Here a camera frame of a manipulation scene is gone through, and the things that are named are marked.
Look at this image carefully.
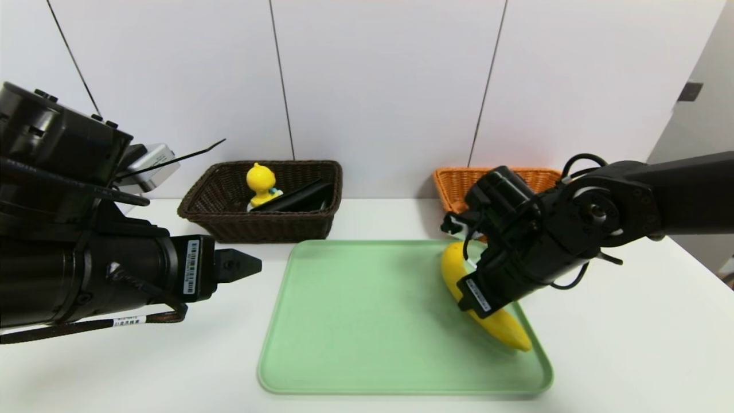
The black leather glasses case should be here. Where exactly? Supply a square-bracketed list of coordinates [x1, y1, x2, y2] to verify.
[252, 180, 327, 213]

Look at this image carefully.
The yellow banana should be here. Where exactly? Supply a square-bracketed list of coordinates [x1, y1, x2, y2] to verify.
[440, 241, 533, 352]

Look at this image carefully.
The thin black zip tie tail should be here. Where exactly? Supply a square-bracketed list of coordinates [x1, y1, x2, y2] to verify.
[118, 138, 227, 180]

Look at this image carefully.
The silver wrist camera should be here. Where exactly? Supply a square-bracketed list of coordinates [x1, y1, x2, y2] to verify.
[123, 143, 180, 194]
[449, 215, 477, 237]

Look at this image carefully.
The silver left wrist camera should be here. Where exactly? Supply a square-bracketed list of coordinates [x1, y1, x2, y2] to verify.
[123, 143, 180, 194]

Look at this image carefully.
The green plastic tray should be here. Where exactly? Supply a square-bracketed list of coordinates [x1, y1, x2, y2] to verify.
[256, 239, 553, 395]

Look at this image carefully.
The black cable white tag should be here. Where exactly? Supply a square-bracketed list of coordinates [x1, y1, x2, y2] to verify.
[0, 301, 189, 345]

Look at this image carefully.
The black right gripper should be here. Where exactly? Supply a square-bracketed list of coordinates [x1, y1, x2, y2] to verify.
[456, 248, 552, 320]

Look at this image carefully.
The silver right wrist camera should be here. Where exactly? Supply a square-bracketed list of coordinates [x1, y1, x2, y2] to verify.
[449, 215, 477, 237]

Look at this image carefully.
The yellow duck toy figure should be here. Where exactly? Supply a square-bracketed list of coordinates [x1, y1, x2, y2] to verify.
[246, 163, 284, 212]

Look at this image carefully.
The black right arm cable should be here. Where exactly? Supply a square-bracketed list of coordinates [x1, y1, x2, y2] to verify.
[561, 153, 610, 180]

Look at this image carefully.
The dark brown wicker basket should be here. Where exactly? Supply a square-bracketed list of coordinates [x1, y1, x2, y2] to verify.
[177, 160, 343, 244]

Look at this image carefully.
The orange wicker basket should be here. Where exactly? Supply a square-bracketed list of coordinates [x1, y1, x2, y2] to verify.
[432, 167, 564, 214]

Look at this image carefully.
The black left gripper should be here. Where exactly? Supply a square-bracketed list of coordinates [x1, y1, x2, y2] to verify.
[75, 225, 263, 317]

